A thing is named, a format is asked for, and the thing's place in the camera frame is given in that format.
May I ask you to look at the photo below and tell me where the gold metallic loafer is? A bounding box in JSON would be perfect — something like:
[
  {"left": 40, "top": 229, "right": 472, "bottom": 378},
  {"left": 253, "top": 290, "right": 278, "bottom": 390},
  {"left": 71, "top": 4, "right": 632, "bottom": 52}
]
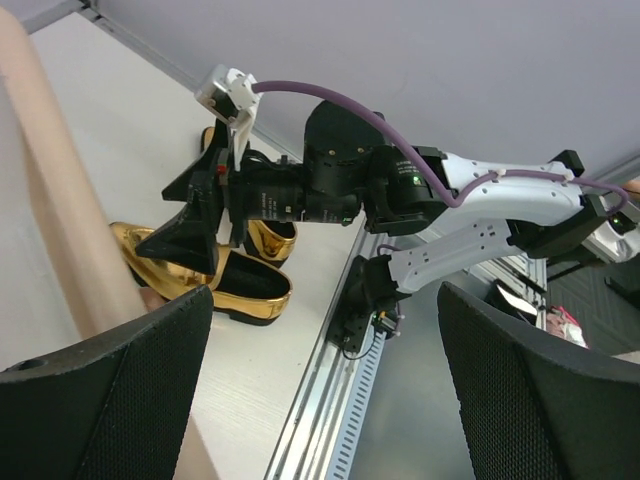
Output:
[
  {"left": 110, "top": 222, "right": 293, "bottom": 326},
  {"left": 197, "top": 126, "right": 304, "bottom": 267}
]

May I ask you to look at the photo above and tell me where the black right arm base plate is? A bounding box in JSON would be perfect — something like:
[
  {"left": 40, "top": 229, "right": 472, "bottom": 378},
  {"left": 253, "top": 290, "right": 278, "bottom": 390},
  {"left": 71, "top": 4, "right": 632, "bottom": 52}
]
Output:
[{"left": 326, "top": 255, "right": 406, "bottom": 354}]

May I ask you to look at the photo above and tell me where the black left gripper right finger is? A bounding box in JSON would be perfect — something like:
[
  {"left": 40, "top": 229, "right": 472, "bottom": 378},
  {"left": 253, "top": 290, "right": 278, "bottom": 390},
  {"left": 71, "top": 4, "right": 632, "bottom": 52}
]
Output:
[{"left": 437, "top": 282, "right": 639, "bottom": 479}]

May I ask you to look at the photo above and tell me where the white slotted cable duct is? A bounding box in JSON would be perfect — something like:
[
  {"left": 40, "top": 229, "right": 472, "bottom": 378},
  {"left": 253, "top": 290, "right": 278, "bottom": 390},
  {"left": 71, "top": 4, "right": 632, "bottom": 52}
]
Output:
[{"left": 326, "top": 327, "right": 385, "bottom": 480}]

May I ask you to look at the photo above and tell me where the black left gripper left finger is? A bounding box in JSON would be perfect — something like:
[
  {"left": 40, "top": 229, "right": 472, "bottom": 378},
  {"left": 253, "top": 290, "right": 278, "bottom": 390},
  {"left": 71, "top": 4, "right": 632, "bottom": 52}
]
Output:
[{"left": 1, "top": 287, "right": 213, "bottom": 479}]

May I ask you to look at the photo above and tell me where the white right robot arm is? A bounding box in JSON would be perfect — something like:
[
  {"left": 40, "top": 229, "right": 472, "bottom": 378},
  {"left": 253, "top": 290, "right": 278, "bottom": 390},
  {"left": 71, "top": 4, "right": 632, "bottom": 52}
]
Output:
[{"left": 133, "top": 101, "right": 608, "bottom": 352}]

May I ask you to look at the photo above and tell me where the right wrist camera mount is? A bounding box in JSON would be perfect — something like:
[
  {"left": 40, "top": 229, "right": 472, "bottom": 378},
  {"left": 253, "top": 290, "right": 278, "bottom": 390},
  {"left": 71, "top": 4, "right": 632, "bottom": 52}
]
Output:
[{"left": 194, "top": 64, "right": 262, "bottom": 171}]

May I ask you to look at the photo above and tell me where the beige drawer front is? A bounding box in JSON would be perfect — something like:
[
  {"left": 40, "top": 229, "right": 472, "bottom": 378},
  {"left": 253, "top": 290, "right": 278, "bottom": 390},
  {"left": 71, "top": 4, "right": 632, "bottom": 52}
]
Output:
[{"left": 1, "top": 11, "right": 216, "bottom": 479}]

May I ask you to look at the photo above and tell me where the aluminium mounting rail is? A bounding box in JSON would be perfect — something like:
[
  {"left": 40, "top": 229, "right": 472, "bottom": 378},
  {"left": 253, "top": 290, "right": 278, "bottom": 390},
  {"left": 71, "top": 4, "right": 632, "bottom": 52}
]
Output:
[{"left": 265, "top": 231, "right": 385, "bottom": 479}]

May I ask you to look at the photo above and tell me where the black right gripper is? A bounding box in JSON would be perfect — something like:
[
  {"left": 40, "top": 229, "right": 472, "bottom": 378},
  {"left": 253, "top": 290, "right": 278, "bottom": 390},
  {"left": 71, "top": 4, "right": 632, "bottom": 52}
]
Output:
[{"left": 135, "top": 100, "right": 390, "bottom": 274}]

